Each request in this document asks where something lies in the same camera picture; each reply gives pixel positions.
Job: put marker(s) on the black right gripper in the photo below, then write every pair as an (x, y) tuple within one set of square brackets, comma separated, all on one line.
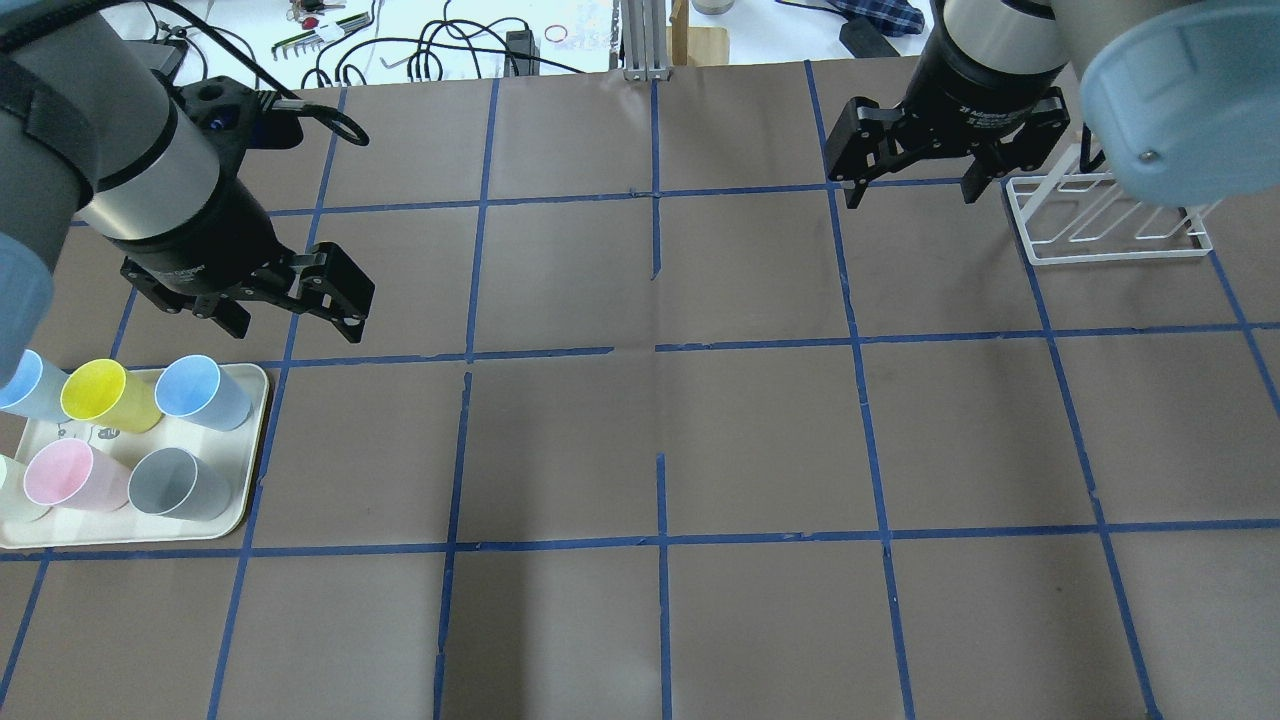
[(975, 92)]

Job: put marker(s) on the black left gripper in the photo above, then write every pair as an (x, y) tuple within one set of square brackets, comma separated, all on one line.
[(205, 238)]

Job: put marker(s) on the light blue plastic cup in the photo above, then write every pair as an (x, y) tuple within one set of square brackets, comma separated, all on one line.
[(197, 389)]

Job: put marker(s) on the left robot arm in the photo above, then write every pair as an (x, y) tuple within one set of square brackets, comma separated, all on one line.
[(91, 133)]

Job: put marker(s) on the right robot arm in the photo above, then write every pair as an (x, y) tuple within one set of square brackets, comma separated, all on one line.
[(1181, 95)]

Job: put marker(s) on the yellow plastic cup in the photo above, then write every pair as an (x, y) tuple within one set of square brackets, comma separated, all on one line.
[(104, 392)]

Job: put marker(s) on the grey plastic cup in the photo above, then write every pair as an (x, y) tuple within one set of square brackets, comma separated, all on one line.
[(173, 483)]

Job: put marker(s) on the pink plastic cup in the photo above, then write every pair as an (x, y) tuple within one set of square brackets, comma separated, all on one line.
[(70, 474)]

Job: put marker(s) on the cream white plastic cup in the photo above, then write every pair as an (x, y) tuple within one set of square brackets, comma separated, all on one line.
[(15, 504)]

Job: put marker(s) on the hex key set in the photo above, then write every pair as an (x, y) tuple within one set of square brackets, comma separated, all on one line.
[(322, 35)]

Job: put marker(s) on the white wire dish rack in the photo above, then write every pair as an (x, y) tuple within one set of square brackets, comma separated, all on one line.
[(1070, 216)]

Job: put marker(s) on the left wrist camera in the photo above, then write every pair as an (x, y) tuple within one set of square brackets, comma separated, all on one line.
[(236, 116)]

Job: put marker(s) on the aluminium frame post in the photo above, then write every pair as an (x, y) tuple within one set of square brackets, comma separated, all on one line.
[(642, 43)]

